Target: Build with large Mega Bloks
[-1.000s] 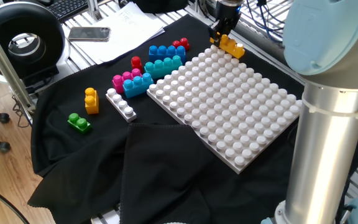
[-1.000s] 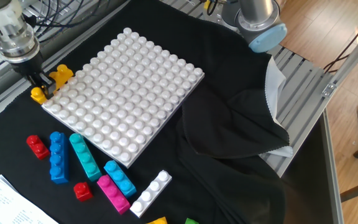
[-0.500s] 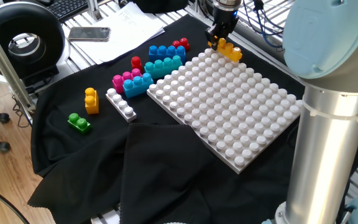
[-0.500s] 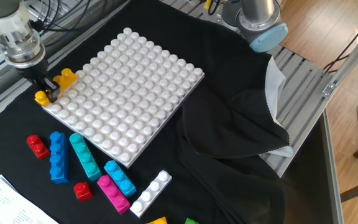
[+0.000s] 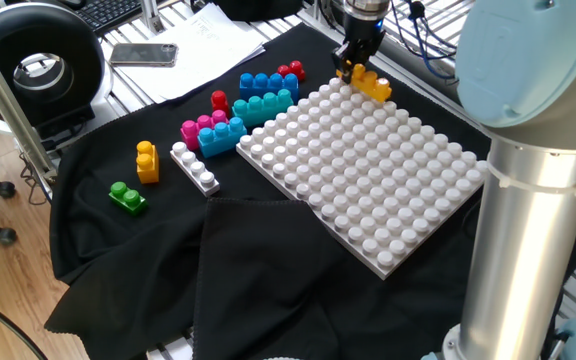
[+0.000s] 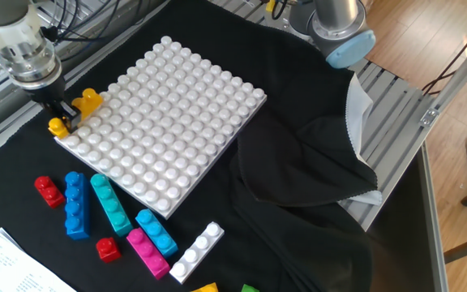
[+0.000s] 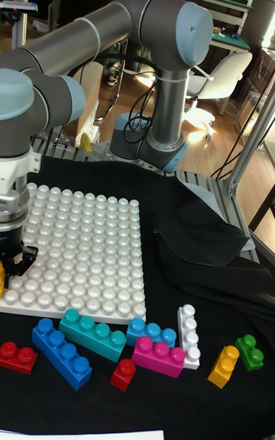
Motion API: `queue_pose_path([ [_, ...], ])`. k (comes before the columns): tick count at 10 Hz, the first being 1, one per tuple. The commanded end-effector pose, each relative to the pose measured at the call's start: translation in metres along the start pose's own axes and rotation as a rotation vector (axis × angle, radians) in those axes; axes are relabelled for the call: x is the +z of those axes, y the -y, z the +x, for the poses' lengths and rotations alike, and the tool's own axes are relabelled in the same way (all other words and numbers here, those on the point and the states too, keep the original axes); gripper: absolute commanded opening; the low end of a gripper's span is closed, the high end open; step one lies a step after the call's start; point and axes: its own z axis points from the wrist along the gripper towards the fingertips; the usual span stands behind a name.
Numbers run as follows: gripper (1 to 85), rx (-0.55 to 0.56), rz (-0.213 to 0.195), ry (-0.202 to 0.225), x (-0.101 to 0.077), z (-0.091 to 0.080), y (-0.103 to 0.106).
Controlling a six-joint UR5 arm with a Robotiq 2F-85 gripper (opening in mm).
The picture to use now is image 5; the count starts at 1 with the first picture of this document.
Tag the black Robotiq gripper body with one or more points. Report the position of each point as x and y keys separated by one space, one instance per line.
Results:
x=363 y=35

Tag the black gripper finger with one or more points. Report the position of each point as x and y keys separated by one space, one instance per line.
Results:
x=372 y=61
x=343 y=62

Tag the yellow four-stud block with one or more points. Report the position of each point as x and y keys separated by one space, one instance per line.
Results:
x=373 y=86

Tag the red two-stud block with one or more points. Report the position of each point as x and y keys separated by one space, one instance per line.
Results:
x=292 y=70

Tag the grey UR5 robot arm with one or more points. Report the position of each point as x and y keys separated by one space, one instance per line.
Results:
x=528 y=250

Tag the dark blue four-stud block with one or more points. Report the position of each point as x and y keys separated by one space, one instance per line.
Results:
x=268 y=86

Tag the teal four-stud block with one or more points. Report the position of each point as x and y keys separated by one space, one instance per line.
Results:
x=263 y=110

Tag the black bag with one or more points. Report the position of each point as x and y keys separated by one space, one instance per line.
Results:
x=258 y=9

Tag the white studded baseplate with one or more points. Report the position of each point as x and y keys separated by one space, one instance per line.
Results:
x=363 y=175

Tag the red single-stud block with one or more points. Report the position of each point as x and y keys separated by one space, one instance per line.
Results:
x=219 y=102

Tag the white paper sheets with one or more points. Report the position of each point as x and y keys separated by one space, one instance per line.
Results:
x=203 y=55

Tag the light blue three-stud block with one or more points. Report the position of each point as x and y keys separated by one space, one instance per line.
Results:
x=220 y=137

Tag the magenta three-stud block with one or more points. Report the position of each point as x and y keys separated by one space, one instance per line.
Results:
x=190 y=132

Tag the white four-stud block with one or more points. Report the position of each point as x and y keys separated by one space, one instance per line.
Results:
x=195 y=170

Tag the smartphone in clear case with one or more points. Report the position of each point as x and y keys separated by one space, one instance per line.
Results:
x=143 y=54

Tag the yellow two-stud block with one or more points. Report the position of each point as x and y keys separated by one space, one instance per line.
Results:
x=147 y=165

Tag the black keyboard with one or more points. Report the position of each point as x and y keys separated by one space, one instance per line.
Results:
x=108 y=12

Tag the green two-stud block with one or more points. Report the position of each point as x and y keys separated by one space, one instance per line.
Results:
x=128 y=199

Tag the large black cloth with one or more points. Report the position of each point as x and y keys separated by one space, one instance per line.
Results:
x=118 y=250

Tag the short aluminium post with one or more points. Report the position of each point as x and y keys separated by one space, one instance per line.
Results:
x=152 y=15

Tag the slanted aluminium post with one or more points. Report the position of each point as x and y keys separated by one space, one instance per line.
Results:
x=8 y=105

